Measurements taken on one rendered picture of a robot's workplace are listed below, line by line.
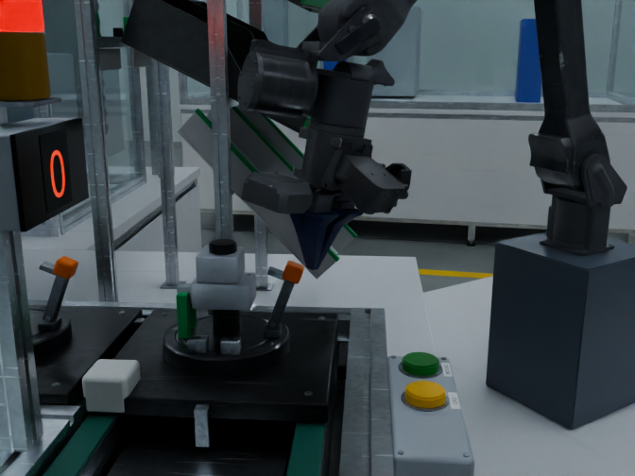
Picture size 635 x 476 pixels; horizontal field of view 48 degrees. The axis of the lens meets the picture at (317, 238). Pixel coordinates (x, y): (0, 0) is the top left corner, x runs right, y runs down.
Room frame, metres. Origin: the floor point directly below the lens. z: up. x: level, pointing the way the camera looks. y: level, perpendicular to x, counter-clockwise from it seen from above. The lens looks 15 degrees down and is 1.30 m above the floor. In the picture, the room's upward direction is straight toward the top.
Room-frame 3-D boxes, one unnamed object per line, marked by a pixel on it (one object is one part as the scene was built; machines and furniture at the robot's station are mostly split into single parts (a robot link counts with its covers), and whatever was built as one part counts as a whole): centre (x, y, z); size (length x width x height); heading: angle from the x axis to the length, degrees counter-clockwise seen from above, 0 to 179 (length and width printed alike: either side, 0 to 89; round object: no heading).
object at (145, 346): (0.74, 0.10, 0.96); 0.24 x 0.24 x 0.02; 86
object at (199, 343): (0.69, 0.12, 1.00); 0.02 x 0.01 x 0.02; 86
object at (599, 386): (0.85, -0.32, 0.96); 0.14 x 0.14 x 0.20; 33
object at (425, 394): (0.64, -0.11, 0.96); 0.04 x 0.04 x 0.02
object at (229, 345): (0.69, 0.09, 1.00); 0.02 x 0.01 x 0.02; 86
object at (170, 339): (0.74, 0.10, 0.98); 0.14 x 0.14 x 0.02
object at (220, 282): (0.74, 0.11, 1.06); 0.08 x 0.04 x 0.07; 86
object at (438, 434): (0.64, -0.11, 0.93); 0.21 x 0.07 x 0.06; 176
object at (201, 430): (0.62, 0.11, 0.95); 0.01 x 0.01 x 0.04; 86
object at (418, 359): (0.71, -0.11, 0.96); 0.04 x 0.04 x 0.02
